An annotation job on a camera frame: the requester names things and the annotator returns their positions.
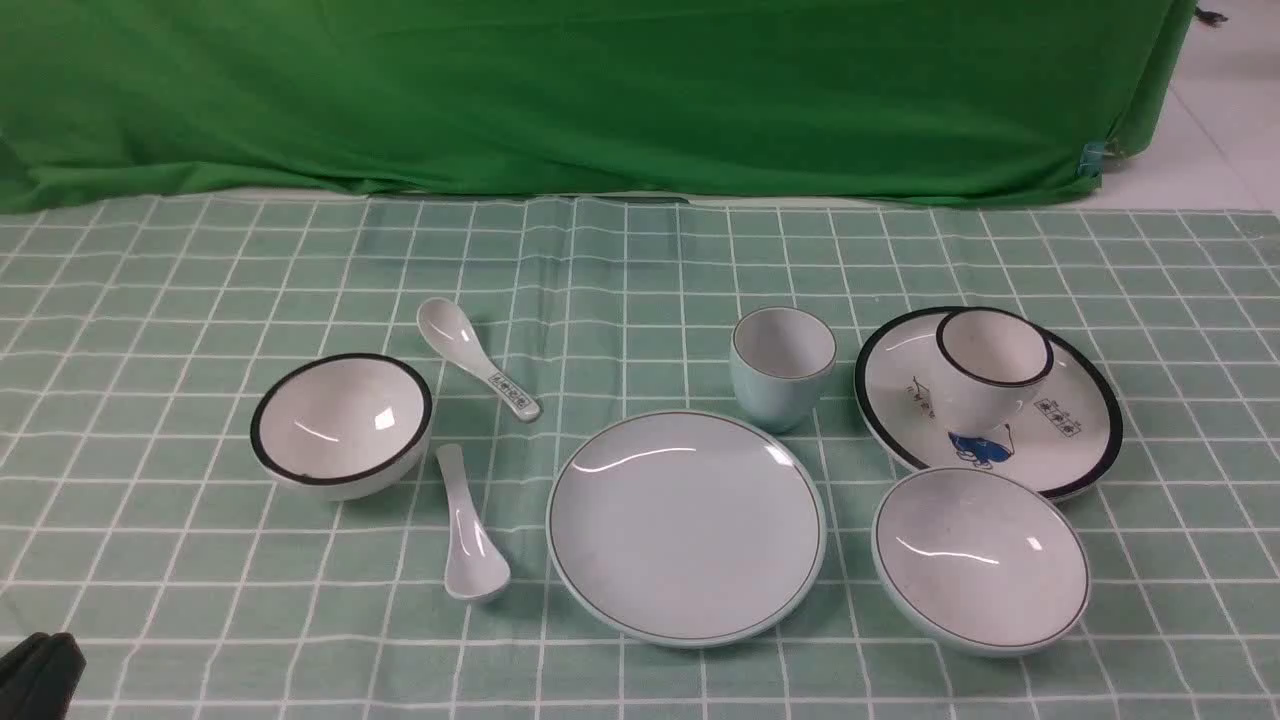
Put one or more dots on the green backdrop cloth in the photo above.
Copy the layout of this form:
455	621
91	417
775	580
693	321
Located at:
968	104

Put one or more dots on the green checkered tablecloth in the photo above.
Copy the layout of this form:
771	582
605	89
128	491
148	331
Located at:
139	334

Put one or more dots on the white plate black rim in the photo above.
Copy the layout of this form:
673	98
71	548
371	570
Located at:
1059	445

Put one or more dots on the white bowl black rim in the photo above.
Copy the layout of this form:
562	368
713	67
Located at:
344	426

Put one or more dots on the blue clip on backdrop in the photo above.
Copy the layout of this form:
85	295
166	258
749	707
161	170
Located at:
1092	160

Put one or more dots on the pale blue cup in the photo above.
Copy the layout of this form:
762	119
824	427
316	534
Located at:
780	360

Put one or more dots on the white spoon with pattern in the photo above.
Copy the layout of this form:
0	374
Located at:
451	335

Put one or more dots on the white cup black rim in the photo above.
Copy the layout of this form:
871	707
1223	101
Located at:
990	364

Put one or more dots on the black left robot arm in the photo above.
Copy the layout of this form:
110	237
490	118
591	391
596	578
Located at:
39	677

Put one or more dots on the pale blue flat plate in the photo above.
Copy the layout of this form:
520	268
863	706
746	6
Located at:
686	529

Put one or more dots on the pale blue bowl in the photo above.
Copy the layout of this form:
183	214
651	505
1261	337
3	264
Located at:
980	563

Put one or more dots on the plain pale blue spoon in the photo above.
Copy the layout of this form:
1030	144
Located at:
475	570

